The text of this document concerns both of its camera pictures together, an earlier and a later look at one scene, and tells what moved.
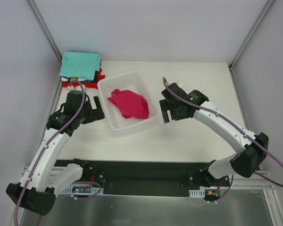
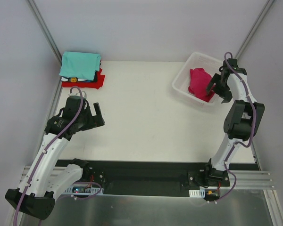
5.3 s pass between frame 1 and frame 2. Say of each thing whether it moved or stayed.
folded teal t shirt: stayed
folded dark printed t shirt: stayed
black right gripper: moved
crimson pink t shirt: moved
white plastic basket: moved
